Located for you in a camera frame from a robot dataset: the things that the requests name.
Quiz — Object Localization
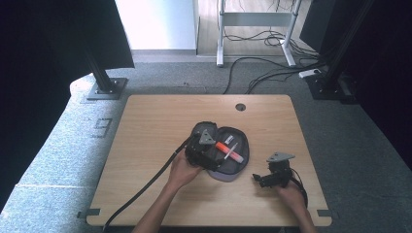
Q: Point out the dark grey zip pencil case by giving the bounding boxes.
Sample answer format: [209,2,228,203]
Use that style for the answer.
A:
[190,120,251,183]

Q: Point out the person's left hand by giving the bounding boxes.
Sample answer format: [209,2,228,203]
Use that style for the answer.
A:
[167,149,204,192]

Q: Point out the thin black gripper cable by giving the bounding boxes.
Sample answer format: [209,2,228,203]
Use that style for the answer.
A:
[290,167,309,209]

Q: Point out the white power strip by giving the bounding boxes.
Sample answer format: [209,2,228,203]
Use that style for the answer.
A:
[297,68,322,80]

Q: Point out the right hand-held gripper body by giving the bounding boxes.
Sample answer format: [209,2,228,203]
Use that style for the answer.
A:
[263,151,296,189]

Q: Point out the white desk frame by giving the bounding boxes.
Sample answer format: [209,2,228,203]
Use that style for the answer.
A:
[216,0,304,68]

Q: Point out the thick black gripper cable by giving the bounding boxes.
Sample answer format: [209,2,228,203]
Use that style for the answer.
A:
[101,134,196,233]

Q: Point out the tangle of black floor cables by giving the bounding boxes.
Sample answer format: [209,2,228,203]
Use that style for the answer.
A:
[223,0,328,95]

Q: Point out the orange highlighter pen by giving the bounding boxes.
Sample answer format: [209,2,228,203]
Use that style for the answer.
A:
[215,141,245,164]

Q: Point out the dark curtain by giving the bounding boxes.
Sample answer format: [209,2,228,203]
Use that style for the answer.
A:
[0,0,136,208]
[299,0,412,163]

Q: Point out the black metal stand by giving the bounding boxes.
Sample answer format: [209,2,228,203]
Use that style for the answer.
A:
[305,0,377,102]
[85,48,129,101]

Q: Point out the person's right hand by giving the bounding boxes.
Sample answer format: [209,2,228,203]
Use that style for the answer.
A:
[275,181,307,212]

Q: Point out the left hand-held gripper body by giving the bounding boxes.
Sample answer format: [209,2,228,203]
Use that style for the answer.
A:
[185,129,218,168]

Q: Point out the silver pen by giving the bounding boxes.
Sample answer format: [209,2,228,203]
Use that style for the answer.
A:
[223,142,239,160]

